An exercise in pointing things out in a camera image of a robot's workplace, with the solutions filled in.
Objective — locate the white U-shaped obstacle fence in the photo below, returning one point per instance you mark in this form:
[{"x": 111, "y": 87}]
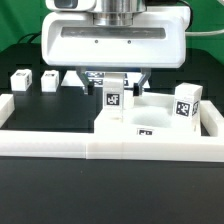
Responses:
[{"x": 208, "y": 147}]

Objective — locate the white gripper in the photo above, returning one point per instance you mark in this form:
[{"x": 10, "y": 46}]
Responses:
[{"x": 155, "y": 39}]

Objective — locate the white sheet with markers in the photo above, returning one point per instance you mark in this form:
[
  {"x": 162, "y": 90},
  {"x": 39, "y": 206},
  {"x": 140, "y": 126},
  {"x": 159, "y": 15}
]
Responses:
[{"x": 72, "y": 80}]

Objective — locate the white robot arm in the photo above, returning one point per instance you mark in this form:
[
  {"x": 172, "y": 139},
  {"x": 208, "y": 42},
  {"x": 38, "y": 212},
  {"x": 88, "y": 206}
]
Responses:
[{"x": 111, "y": 12}]

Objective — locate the white square table top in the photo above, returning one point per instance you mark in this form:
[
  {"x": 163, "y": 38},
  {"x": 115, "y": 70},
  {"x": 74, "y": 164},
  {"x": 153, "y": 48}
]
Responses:
[{"x": 149, "y": 114}]

